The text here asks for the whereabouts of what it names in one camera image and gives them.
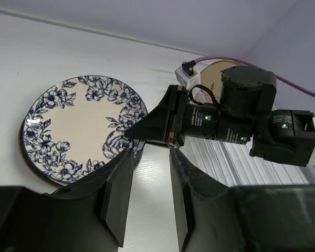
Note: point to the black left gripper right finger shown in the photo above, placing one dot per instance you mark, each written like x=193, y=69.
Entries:
x=211, y=216

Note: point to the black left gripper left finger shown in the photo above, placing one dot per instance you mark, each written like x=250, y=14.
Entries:
x=87, y=215

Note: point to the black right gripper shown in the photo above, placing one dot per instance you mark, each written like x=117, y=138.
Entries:
x=175, y=118

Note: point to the white blue patterned plate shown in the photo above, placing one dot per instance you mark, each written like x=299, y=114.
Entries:
x=78, y=125

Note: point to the red plate with teal flower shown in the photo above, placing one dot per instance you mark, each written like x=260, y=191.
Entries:
x=28, y=163

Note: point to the beige floral plate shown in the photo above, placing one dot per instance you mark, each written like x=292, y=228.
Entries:
x=211, y=76

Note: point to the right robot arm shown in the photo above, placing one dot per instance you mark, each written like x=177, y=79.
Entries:
x=243, y=114

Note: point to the white wire dish rack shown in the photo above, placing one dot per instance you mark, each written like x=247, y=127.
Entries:
x=232, y=165

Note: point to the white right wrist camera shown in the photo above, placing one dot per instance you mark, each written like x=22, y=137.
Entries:
x=187, y=76

